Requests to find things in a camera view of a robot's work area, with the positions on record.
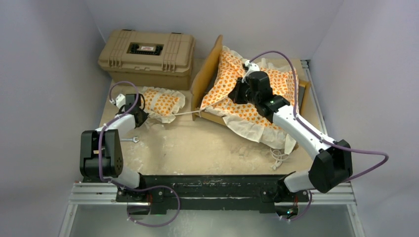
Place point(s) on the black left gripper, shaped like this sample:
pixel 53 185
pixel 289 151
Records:
pixel 144 115

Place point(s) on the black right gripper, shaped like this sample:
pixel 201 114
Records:
pixel 235 94

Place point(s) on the orange patterned white blanket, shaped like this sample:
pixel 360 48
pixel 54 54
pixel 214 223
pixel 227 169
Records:
pixel 243 119

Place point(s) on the wooden pet bed frame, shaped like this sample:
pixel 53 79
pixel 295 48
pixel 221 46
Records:
pixel 208 69

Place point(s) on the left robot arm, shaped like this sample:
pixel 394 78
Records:
pixel 101 153

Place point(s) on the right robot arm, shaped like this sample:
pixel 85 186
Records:
pixel 332 161

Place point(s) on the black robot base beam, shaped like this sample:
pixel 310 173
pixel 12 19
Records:
pixel 210 192

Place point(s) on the small orange patterned pillow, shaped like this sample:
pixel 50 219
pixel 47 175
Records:
pixel 162 104

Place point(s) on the silver open-end wrench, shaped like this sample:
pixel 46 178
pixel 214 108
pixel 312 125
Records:
pixel 133 139

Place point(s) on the tan plastic tool case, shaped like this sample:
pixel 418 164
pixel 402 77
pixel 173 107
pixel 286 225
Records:
pixel 162 60

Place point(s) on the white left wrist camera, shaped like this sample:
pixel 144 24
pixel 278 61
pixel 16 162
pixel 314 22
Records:
pixel 119 101

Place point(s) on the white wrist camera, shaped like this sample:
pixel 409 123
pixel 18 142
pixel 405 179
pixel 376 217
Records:
pixel 119 101
pixel 249 68

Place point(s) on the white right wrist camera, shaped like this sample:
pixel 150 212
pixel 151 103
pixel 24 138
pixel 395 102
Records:
pixel 249 68

